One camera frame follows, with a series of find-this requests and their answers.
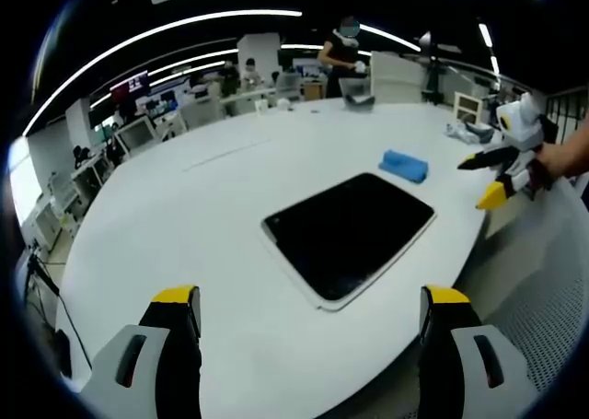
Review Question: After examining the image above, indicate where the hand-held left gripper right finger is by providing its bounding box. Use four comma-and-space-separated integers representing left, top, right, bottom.
417, 285, 540, 419

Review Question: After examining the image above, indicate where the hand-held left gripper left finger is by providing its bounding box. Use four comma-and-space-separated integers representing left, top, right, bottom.
78, 284, 203, 419

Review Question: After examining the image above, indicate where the blue cleaning cloth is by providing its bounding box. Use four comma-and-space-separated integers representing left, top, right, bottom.
377, 148, 430, 185

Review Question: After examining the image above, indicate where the crumpled grey white cloth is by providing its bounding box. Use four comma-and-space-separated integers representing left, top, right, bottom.
444, 121, 497, 145

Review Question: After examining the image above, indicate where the person's right hand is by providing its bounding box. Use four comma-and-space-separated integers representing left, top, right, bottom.
533, 140, 576, 185

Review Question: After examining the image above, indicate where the white framed small box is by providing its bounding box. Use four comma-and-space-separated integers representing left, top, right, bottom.
453, 91, 484, 126

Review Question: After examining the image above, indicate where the black tripod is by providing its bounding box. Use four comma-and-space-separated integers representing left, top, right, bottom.
25, 241, 93, 378

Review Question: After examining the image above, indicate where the white cabinet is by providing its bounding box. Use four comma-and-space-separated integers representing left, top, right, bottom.
369, 50, 432, 104

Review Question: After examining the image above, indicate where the grey open box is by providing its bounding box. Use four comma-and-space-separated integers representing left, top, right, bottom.
339, 77, 377, 113

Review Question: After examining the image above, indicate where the white computer monitor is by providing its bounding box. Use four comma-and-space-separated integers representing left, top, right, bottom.
113, 115, 158, 152

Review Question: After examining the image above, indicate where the wall screen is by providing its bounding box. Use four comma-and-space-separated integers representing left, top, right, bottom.
109, 70, 150, 99

